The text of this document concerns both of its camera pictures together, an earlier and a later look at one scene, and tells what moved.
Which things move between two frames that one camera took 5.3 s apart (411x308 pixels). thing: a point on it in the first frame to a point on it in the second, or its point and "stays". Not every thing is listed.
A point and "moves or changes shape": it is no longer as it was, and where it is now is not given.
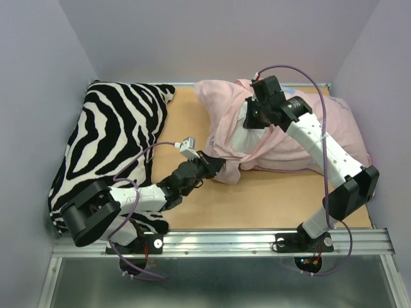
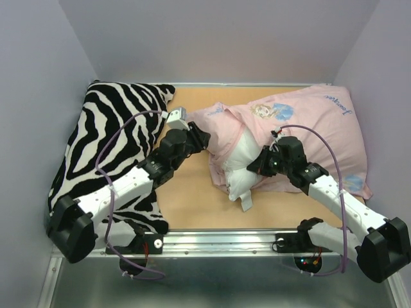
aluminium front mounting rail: (237, 243) stays
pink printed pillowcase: (218, 103) moves or changes shape
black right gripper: (252, 121) to (259, 165)
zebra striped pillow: (112, 138) stays
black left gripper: (210, 167) to (200, 138)
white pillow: (243, 140) to (237, 178)
